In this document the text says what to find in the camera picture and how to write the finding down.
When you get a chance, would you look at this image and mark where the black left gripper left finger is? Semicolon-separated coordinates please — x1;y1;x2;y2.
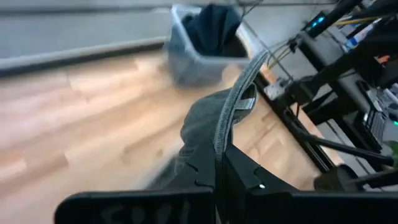
164;141;216;191

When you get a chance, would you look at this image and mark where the green leafy plant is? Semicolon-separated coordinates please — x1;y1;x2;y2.
384;140;398;167

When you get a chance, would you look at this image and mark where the black keyboard device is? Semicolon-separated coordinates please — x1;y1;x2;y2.
354;105;389;153

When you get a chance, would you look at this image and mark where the blue denim hat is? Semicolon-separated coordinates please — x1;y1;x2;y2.
182;4;246;58
222;32;249;59

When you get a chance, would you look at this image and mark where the clear plastic storage bin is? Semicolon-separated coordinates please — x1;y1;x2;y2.
166;3;261;90

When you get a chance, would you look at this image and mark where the olive green hat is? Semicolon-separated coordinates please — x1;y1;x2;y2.
146;49;270;191

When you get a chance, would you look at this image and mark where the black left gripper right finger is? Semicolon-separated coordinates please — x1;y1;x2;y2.
222;144;298;224

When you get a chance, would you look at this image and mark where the dark plant pot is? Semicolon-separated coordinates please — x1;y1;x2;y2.
313;164;366;192

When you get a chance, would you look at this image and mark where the black device with cyan lights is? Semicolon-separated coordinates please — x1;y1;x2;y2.
303;0;363;40

